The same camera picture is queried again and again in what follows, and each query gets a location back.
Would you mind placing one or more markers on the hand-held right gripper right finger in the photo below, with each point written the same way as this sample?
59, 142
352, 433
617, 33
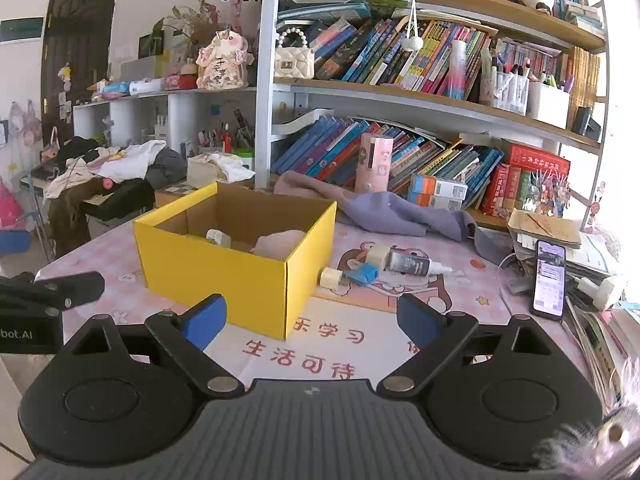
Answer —
419, 321

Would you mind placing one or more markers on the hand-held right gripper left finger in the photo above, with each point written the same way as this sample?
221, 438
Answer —
205, 321

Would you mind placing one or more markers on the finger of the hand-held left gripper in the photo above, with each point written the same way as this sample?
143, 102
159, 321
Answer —
65, 289

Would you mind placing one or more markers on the yellow cardboard box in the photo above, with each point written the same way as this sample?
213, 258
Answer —
210, 280

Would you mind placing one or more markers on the glue bottle with white nozzle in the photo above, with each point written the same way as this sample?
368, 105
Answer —
412, 263

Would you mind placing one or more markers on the small blue block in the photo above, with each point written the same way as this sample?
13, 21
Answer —
365, 274

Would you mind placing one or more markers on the yellow tape roll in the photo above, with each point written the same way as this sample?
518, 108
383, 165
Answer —
216, 236

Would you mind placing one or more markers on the white charger plug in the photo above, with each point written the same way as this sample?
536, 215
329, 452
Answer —
331, 278

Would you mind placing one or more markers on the pink plush pig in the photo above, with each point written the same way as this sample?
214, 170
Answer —
280, 245

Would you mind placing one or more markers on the pink and purple cloth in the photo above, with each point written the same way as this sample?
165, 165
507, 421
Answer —
380, 210

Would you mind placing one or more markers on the orange and white box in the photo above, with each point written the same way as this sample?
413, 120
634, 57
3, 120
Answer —
432, 202
440, 187

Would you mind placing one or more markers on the chessboard box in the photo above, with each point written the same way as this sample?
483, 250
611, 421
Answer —
180, 194

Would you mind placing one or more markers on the black smartphone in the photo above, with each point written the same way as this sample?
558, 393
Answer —
549, 280

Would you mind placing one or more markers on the pile of clothes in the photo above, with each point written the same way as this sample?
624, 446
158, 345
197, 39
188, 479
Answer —
125, 162

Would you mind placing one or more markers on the cream tissue box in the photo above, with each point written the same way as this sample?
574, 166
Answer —
215, 172

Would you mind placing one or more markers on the red dictionary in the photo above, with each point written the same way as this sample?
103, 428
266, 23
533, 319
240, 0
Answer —
495, 190

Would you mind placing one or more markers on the tan cardboard envelopes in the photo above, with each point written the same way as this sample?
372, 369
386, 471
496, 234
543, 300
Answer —
545, 227

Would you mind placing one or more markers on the pile of papers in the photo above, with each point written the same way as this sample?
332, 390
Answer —
585, 262

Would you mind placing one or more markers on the colourful character stand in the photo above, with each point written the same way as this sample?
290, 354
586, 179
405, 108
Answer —
547, 195

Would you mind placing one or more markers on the small red bottle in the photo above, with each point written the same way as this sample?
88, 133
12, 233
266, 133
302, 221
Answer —
228, 141

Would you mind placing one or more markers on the white power adapter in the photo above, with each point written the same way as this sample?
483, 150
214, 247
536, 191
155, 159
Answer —
602, 292

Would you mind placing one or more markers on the stack of textbooks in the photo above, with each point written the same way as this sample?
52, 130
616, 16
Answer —
605, 355

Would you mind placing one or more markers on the white side shelf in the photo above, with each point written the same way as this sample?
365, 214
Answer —
135, 110

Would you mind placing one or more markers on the row of blue books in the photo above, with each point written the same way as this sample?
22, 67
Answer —
320, 150

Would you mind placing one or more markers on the red boxed book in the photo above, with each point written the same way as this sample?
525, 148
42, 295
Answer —
537, 160

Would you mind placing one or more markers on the white and wood bookshelf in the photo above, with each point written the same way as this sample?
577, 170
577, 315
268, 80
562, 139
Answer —
390, 97

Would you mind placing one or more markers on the dark wooden door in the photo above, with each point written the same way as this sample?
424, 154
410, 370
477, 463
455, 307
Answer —
80, 45

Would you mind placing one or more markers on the clear pen holder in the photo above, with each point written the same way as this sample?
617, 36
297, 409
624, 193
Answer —
511, 92

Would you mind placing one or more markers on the white storage box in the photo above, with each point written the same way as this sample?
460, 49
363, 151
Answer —
549, 105

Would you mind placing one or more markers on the small black box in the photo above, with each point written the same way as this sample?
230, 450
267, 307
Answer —
586, 124

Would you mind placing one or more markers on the pink cat figurine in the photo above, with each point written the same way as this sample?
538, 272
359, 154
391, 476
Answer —
222, 62

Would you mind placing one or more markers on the row of colourful books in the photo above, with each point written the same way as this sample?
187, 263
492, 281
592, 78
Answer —
395, 55

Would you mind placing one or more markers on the white quilted handbag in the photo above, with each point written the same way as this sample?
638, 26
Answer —
294, 60

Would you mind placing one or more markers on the white hanging pompom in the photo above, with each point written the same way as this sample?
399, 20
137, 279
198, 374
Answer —
413, 40

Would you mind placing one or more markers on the dried flower bouquet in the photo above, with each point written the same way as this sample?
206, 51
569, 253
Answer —
192, 20

